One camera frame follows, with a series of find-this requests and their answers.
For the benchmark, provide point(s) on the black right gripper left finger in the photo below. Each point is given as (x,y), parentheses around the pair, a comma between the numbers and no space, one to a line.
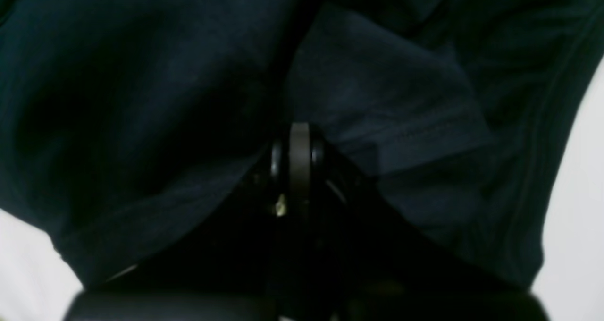
(216,273)

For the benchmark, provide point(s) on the black T-shirt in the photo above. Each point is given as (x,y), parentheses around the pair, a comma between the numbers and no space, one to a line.
(125,122)

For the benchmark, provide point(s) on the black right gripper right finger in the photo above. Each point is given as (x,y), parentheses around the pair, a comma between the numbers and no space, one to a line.
(387,270)

